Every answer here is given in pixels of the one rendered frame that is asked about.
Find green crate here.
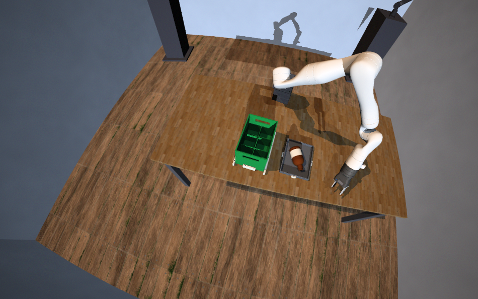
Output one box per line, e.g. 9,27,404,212
235,118,276,172

